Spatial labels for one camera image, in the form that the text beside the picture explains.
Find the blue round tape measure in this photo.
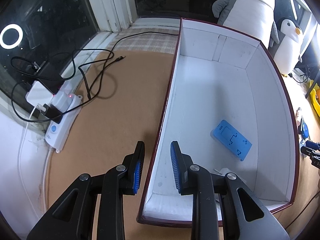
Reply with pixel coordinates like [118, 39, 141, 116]
[300, 122, 309, 140]

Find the blue phone stand plate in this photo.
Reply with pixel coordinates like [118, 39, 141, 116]
[212, 120, 252, 161]

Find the red box white interior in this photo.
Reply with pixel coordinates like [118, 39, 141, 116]
[137, 18, 299, 228]

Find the pink lotion bottle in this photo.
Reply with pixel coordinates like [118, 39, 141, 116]
[296, 107, 302, 126]

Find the yellow fruit bowl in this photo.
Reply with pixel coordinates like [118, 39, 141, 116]
[310, 83, 320, 117]

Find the small penguin plush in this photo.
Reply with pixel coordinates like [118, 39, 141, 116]
[273, 19, 304, 76]

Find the black plug adapter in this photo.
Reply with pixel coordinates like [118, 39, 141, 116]
[40, 104, 63, 124]

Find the white power strip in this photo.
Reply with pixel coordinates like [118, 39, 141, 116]
[44, 94, 82, 153]

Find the white charger brick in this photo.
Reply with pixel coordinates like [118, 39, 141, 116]
[25, 81, 54, 106]

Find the black charger brick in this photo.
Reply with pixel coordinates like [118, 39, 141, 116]
[35, 63, 64, 95]

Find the large penguin plush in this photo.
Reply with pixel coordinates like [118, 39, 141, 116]
[212, 0, 279, 48]

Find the ring light stand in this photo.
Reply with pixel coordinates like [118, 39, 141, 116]
[305, 70, 320, 99]

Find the white cable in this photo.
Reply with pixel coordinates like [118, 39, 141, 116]
[17, 103, 51, 213]

